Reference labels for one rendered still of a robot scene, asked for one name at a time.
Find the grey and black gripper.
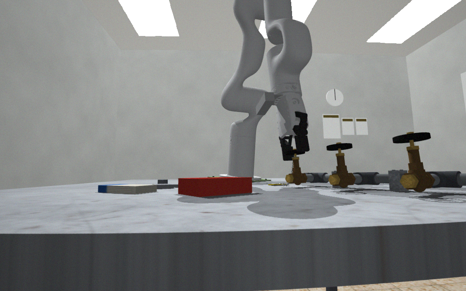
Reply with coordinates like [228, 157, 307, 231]
[274, 93, 309, 161]

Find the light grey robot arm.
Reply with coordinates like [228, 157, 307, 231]
[219, 0, 312, 181]

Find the dark red rectangular block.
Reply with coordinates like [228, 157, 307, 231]
[178, 177, 252, 197]

